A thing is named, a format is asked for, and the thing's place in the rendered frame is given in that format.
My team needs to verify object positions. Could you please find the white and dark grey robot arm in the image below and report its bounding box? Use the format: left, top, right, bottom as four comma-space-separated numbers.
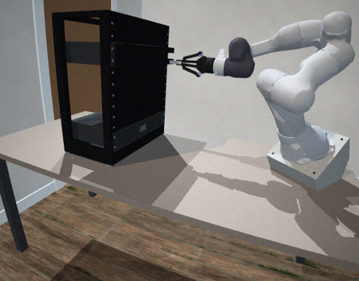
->
213, 11, 355, 165

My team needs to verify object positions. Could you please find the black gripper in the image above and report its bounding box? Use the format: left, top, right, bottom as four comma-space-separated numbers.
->
169, 52, 215, 77

